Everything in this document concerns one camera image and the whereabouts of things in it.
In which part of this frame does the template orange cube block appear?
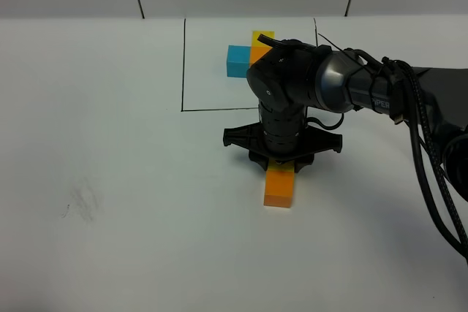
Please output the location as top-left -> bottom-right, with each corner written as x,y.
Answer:
249,46 -> 271,66

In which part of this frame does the black braided cable right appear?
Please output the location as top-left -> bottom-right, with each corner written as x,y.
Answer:
380,56 -> 468,264

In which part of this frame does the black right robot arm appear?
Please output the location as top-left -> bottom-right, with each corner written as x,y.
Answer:
223,36 -> 467,197

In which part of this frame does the template yellow cube block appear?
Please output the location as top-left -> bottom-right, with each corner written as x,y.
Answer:
252,30 -> 276,49

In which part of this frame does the template blue cube block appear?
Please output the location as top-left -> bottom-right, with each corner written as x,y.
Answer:
226,45 -> 251,78

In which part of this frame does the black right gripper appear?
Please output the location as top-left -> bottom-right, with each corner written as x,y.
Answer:
223,104 -> 343,172

